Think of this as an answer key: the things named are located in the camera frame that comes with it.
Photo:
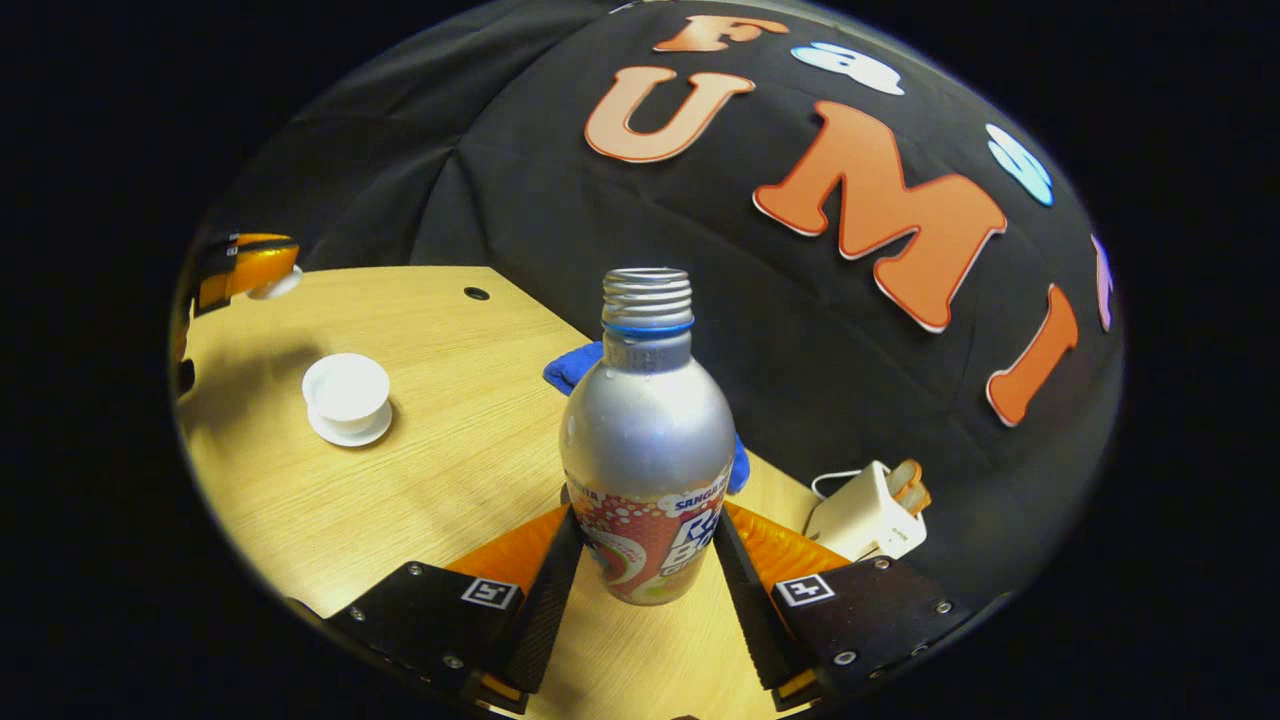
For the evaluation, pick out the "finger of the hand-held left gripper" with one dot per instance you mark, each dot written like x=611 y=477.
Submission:
x=186 y=372
x=250 y=265

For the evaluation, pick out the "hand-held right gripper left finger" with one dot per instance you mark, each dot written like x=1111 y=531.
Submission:
x=545 y=620

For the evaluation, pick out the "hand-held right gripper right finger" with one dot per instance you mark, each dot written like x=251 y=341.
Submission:
x=760 y=620

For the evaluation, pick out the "white teacup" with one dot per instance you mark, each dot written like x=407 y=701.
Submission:
x=346 y=388

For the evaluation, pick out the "silver water bottle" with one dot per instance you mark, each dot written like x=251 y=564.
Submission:
x=645 y=440

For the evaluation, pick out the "white toaster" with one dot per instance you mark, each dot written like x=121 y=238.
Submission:
x=865 y=520

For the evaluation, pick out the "white saucer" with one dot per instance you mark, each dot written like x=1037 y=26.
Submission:
x=350 y=436

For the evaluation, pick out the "toast slice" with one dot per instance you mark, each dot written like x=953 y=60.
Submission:
x=905 y=478
x=920 y=498

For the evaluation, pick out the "blue towel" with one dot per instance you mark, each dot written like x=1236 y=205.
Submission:
x=575 y=368

